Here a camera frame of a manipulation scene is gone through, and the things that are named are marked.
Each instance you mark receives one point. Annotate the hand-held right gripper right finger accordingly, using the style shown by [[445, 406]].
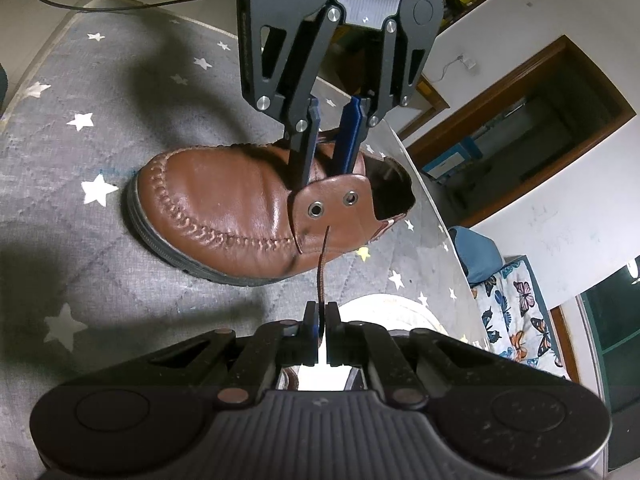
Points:
[[332, 322]]

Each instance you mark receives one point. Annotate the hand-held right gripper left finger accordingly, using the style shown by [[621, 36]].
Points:
[[311, 322]]

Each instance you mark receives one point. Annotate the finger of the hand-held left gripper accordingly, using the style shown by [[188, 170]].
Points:
[[300, 155], [350, 135]]

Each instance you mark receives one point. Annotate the brown shoelace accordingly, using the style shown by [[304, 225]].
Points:
[[322, 265]]

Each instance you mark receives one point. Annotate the brown leather shoe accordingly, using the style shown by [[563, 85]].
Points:
[[225, 195]]

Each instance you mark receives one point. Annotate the wooden side table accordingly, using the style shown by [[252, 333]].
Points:
[[434, 101]]

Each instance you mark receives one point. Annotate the blue cabinet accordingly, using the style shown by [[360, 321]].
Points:
[[450, 162]]

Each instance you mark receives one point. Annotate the blue sofa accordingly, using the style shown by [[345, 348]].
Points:
[[475, 255]]

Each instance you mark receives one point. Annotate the grey star-print table cover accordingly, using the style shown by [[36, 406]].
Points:
[[125, 110]]

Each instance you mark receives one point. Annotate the butterfly print cushion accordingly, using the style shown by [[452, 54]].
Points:
[[520, 310]]

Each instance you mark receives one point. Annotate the green-framed window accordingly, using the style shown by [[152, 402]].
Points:
[[615, 340]]

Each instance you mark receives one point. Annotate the white wall socket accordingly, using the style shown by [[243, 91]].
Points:
[[467, 62]]

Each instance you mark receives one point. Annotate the brown wooden door frame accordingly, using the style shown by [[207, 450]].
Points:
[[485, 87]]

